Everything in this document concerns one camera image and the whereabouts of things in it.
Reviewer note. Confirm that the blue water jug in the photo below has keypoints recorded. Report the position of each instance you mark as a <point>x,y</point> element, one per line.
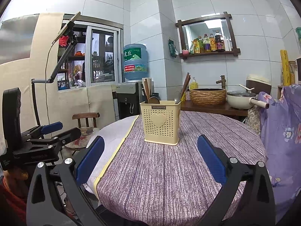
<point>135,51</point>

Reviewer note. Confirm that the white cloth yellow edge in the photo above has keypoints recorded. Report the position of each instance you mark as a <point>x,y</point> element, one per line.
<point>110,136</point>

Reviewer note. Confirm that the white microwave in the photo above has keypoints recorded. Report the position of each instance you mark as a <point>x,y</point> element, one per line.
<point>298,70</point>

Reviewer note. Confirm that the wooden chair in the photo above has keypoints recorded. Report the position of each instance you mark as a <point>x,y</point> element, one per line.
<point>85,115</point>

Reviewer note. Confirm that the sliding window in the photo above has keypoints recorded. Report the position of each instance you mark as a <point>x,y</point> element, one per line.
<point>103,51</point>

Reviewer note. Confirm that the brown patterned cloth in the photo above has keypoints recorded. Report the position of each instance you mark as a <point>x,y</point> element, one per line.
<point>253,120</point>

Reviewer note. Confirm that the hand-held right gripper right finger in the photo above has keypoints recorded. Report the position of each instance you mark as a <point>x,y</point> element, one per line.
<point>211,160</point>

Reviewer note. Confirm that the green hanging packet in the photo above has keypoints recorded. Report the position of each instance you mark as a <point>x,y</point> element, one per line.
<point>173,49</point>

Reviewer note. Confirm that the beige fabric panel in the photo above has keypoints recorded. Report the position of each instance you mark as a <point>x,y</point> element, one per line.
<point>98,103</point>

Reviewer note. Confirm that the bronze faucet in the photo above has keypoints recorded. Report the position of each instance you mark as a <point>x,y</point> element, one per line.
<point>222,82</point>

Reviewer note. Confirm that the cream plastic utensil holder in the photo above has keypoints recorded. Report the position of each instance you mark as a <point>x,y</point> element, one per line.
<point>158,119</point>

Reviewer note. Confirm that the dark wooden wall shelf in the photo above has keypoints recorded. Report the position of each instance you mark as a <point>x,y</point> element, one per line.
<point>209,53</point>

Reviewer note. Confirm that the brown and cream rice cooker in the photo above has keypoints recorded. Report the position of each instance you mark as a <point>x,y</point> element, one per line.
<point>258,84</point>

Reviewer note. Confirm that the yellow food packet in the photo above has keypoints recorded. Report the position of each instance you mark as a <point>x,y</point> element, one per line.
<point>194,47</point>

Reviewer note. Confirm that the black boom stand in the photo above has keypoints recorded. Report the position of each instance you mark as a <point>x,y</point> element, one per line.
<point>61,61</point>

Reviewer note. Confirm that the purple striped tablecloth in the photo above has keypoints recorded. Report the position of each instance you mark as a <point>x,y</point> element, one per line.
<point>176,169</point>

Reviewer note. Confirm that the pink bowl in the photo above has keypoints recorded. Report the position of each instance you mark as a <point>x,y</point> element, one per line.
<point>185,51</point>

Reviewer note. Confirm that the dark wooden counter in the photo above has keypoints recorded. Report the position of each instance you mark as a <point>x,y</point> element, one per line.
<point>211,109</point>

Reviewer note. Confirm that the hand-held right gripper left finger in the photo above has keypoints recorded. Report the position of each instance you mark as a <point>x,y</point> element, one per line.
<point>90,162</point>

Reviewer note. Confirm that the cream frying pan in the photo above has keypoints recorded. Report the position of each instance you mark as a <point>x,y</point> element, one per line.
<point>238,101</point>

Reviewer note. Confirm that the purple floral cloth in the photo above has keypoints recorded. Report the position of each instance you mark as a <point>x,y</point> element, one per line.
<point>282,122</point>

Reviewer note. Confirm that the small wooden box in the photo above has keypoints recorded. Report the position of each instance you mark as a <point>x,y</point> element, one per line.
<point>279,91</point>

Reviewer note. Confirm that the row of condiment bottles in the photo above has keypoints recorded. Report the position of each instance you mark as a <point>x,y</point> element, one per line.
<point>219,43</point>

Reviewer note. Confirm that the person's left hand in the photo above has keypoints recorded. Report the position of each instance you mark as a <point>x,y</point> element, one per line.
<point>16,179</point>

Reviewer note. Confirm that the red artificial flower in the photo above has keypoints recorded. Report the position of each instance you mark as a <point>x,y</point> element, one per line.
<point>64,41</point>

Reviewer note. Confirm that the yellow roll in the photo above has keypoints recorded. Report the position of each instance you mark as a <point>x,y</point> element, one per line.
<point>285,68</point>

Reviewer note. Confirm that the cat print seat cushion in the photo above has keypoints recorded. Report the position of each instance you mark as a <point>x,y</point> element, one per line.
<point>90,131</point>

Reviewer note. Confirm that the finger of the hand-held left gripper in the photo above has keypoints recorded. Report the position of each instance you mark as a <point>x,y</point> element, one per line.
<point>51,127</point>
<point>68,135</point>

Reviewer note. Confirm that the green canisters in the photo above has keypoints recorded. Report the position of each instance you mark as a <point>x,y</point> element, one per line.
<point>298,35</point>

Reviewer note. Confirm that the white rice ladle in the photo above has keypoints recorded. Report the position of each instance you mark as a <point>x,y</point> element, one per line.
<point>247,88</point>

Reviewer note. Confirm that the small patterned pump bottle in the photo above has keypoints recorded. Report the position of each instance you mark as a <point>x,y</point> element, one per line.
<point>188,95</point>

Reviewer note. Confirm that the water dispenser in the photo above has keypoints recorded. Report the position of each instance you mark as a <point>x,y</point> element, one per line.
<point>124,91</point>

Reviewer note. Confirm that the yellow soap dispenser bottle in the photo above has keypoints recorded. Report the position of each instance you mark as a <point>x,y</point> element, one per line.
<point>194,84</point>

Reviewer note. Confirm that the woven basket basin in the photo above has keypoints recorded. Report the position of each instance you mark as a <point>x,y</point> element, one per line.
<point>208,97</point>

